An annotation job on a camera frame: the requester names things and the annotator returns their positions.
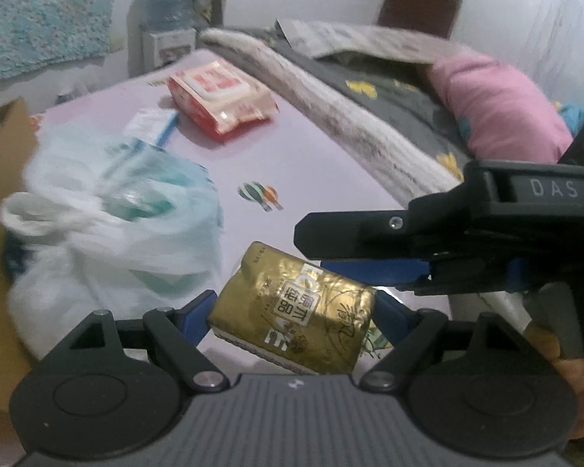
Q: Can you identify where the white patterned blanket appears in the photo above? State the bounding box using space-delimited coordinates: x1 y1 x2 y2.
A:
199 26 468 200

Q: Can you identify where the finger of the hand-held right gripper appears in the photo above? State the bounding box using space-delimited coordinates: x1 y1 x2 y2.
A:
293 181 474 261
322 258 451 295

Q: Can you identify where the gold tissue packet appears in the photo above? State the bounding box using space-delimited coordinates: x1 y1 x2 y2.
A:
207 241 378 375

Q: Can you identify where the small white box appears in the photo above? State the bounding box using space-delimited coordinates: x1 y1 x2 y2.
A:
124 109 178 149

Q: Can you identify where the grey plaid cloth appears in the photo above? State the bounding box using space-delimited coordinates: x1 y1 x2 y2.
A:
275 18 463 66

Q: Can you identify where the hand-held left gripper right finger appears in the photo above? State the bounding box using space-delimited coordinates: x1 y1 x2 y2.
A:
360 294 531 393

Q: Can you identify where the grey quilt with yellow stars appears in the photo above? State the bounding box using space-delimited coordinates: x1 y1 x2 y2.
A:
253 24 580 195

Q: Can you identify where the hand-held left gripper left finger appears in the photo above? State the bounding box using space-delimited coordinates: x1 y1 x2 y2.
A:
44 289 227 393

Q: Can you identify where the teal floral cloth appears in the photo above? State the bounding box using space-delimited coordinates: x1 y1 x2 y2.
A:
0 0 136 86

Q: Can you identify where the pink pillow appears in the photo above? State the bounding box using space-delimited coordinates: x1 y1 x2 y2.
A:
426 53 575 163

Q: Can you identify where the brown cardboard box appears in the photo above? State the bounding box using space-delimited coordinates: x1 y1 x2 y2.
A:
0 97 42 409

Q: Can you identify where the white plastic bag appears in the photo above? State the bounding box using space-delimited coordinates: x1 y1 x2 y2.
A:
0 124 225 358

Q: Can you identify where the red tissue packet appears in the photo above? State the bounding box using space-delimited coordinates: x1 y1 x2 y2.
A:
168 58 279 143

